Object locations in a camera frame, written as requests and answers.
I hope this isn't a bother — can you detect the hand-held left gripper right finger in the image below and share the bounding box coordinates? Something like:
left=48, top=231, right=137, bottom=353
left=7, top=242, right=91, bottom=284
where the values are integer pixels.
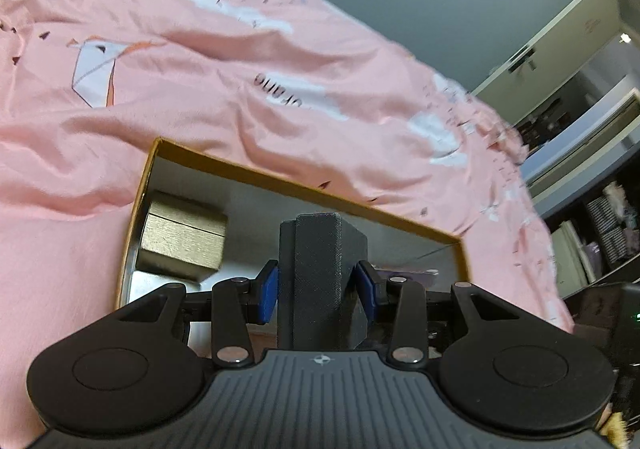
left=354, top=260, right=538, bottom=370

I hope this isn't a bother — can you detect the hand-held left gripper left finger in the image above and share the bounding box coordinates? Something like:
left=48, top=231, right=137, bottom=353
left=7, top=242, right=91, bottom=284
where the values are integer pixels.
left=107, top=259, right=279, bottom=370

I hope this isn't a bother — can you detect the gold box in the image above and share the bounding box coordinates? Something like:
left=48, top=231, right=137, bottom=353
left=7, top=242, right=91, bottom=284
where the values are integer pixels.
left=136, top=200, right=229, bottom=283

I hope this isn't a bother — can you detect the white door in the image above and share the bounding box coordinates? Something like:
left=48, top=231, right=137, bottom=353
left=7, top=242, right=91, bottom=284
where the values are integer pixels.
left=472, top=0, right=626, bottom=100

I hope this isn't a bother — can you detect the dark rectangular case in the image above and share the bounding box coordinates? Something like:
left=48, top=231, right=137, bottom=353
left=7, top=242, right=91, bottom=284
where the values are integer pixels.
left=278, top=212, right=371, bottom=352

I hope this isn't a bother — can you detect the yellow white plush toy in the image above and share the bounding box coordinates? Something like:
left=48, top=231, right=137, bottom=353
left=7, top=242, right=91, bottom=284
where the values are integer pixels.
left=600, top=404, right=633, bottom=449

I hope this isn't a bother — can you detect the black door handle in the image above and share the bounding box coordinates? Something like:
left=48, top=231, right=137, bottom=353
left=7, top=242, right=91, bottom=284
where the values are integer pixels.
left=509, top=48, right=539, bottom=76

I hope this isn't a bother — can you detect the pink printed blanket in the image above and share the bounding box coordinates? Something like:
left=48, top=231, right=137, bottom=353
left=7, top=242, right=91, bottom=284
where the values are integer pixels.
left=0, top=0, right=576, bottom=449

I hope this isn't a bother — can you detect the dark shelving unit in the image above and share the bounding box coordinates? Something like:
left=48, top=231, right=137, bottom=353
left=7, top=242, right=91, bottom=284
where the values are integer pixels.
left=542, top=169, right=640, bottom=301

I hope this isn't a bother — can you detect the orange cardboard box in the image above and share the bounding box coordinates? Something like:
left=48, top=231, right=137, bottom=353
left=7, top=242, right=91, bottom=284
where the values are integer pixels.
left=114, top=138, right=473, bottom=360

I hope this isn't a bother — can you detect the striped storage basket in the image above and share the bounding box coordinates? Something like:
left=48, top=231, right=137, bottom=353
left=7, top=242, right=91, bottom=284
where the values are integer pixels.
left=584, top=196, right=627, bottom=263

